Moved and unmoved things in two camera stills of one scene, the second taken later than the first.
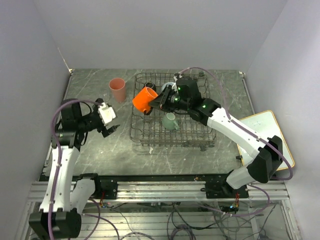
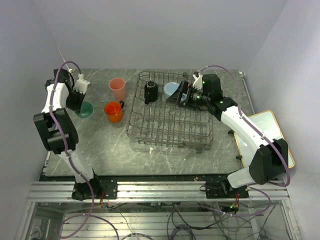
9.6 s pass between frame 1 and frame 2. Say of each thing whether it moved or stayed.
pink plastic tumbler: stayed
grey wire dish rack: stayed
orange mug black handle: moved
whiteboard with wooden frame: stayed
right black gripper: moved
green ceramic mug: moved
